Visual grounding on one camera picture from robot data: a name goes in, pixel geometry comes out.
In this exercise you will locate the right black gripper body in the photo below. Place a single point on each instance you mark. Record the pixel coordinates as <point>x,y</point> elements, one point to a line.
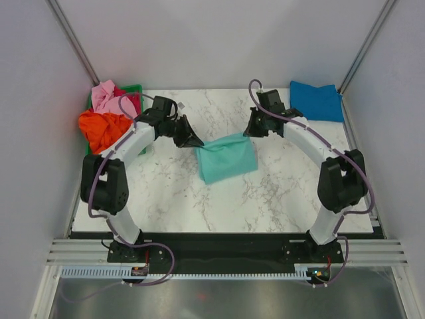
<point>263,129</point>

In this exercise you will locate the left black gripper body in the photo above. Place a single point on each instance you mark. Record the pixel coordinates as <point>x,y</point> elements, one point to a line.
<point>170,129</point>

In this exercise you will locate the teal t shirt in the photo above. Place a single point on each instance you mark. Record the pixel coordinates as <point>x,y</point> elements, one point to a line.
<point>226,157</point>

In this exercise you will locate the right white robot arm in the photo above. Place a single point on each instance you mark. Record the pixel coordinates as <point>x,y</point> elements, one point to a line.
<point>341,183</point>

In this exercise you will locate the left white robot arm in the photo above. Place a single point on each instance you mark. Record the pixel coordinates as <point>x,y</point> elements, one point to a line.
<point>104,184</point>

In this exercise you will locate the crimson t shirt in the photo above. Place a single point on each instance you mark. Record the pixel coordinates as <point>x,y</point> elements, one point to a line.
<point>132,101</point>

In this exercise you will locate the green plastic bin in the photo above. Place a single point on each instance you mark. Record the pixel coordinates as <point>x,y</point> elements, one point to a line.
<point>105,118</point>

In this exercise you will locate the folded blue t shirt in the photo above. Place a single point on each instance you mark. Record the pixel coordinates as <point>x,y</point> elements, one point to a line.
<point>317,103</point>

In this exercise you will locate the orange t shirt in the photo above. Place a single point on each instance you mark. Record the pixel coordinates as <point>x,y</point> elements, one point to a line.
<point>102,130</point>

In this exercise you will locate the pink t shirt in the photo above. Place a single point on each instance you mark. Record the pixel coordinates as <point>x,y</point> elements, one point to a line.
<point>103,100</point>

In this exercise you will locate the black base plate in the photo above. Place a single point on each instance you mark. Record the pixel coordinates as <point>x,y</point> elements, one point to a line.
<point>229,252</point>

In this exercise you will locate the white slotted cable duct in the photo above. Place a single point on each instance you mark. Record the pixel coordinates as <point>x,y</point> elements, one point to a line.
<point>132,273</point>

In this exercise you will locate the aluminium frame rail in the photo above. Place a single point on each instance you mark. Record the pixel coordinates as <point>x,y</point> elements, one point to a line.
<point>362,252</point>

